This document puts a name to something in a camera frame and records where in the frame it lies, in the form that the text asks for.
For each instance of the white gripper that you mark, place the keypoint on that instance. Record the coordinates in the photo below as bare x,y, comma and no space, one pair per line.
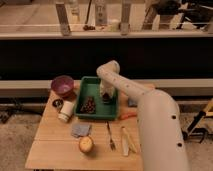
106,88

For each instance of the small black round lid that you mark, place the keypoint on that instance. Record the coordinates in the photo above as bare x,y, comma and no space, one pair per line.
57,103

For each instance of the white plastic knife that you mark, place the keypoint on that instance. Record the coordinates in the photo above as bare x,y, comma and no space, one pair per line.
124,143

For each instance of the orange carrot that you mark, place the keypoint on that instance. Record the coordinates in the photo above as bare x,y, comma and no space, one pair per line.
127,115

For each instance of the white paper cup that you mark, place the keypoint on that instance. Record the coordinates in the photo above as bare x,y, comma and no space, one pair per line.
66,111

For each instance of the metal fork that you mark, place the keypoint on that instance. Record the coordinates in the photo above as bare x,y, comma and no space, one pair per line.
111,142

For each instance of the purple bowl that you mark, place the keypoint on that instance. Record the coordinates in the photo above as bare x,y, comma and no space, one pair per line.
62,85

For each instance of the grey folded cloth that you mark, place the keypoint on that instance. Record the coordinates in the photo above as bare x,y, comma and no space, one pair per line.
80,130

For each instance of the green plastic tray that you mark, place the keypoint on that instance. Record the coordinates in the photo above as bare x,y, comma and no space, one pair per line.
90,86

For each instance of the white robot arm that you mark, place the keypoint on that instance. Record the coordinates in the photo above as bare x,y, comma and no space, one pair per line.
161,139

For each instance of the blue grey sponge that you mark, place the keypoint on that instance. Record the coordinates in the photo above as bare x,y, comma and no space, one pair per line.
132,103

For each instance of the dark crumbs pile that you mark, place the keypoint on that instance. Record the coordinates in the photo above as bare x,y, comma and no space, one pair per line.
88,106

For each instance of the wooden stick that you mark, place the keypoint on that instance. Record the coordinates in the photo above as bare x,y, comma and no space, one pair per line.
130,141

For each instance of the dark eraser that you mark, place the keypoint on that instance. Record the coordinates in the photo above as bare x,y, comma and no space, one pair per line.
106,97

